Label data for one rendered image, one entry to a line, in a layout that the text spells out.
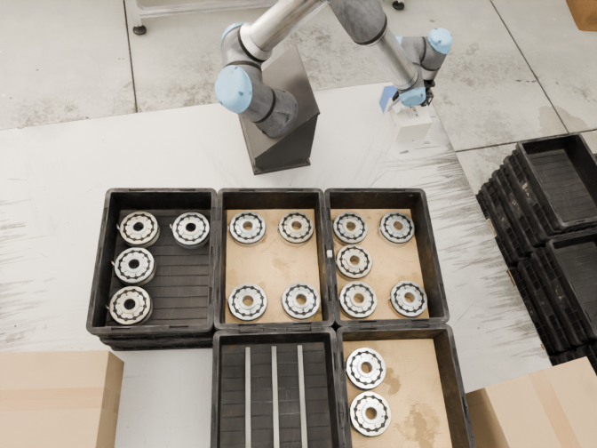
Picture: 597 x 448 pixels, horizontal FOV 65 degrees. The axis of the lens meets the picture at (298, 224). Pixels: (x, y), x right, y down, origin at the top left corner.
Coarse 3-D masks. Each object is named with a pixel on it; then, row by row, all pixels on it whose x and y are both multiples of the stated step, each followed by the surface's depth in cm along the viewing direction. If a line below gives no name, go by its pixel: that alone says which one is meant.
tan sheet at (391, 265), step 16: (368, 224) 142; (368, 240) 140; (384, 256) 138; (400, 256) 138; (416, 256) 139; (384, 272) 136; (400, 272) 136; (416, 272) 137; (384, 288) 134; (384, 304) 131
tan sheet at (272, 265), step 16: (272, 224) 139; (272, 240) 137; (240, 256) 134; (256, 256) 134; (272, 256) 135; (288, 256) 135; (304, 256) 136; (240, 272) 132; (256, 272) 132; (272, 272) 133; (288, 272) 133; (304, 272) 134; (272, 288) 131; (272, 304) 129; (320, 304) 130; (272, 320) 127; (288, 320) 127; (320, 320) 128
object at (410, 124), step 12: (384, 84) 173; (384, 96) 175; (384, 108) 177; (408, 108) 169; (420, 108) 170; (396, 120) 168; (408, 120) 167; (420, 120) 167; (396, 132) 170; (408, 132) 170; (420, 132) 172
